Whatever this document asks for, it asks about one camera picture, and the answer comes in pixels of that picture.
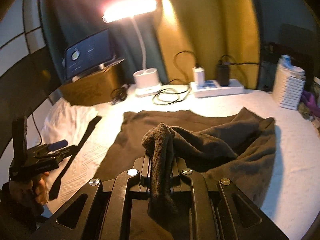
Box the dark brown t-shirt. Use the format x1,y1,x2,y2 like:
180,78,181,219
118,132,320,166
94,106,277,240

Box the person left hand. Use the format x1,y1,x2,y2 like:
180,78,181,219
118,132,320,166
9,172,49,217

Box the white bed cover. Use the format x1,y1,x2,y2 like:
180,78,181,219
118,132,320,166
37,84,320,240

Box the brown cardboard box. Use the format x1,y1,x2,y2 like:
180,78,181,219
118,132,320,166
60,64,125,106

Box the dark tablet screen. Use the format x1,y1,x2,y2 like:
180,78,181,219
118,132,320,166
65,29,116,80

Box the white desk lamp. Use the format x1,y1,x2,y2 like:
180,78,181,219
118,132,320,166
103,0,162,98

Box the white power strip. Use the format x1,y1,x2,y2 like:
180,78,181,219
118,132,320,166
190,79,244,98

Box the purple cloth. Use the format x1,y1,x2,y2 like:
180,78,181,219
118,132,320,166
300,90,320,118

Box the white charger plug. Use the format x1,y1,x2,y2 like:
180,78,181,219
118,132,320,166
193,67,205,88

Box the black charger adapter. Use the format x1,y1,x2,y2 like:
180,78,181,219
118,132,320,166
216,64,230,86

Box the white plastic basket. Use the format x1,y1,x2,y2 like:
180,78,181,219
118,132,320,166
272,55,305,110

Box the yellow curtain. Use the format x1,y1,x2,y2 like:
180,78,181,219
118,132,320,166
156,0,260,89

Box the small black cable bundle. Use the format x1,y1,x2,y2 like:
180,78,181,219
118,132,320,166
110,83,131,105

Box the coiled black cable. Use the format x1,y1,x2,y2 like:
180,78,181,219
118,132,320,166
152,50,201,106

